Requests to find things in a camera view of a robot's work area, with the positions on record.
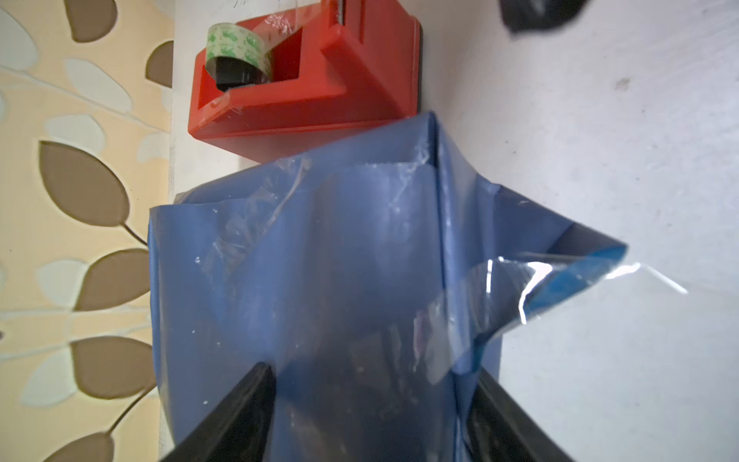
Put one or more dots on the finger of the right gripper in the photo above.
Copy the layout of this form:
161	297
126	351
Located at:
523	16

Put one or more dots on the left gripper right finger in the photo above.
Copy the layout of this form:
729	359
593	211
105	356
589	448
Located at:
500	431

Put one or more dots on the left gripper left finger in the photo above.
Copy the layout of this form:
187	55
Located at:
238	428

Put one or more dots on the clear adhesive tape strip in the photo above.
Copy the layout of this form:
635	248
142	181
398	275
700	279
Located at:
502	294

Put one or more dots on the light blue wrapping paper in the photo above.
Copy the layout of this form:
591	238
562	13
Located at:
317	265

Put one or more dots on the red tape dispenser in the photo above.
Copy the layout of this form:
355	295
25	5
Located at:
355	66

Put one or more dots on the clear tape roll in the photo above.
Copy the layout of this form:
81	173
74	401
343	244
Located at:
236	57

